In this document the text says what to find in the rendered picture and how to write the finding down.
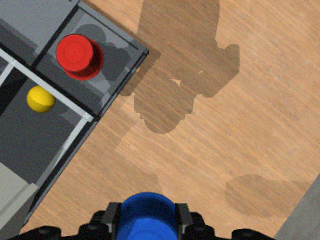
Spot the yellow ball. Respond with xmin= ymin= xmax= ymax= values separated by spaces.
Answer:
xmin=27 ymin=85 xmax=56 ymax=113

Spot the red plug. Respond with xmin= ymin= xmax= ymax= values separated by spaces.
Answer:
xmin=56 ymin=34 xmax=104 ymax=80

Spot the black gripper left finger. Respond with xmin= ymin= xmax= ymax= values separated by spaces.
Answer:
xmin=7 ymin=202 xmax=122 ymax=240

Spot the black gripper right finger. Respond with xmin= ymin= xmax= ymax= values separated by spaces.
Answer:
xmin=174 ymin=203 xmax=276 ymax=240

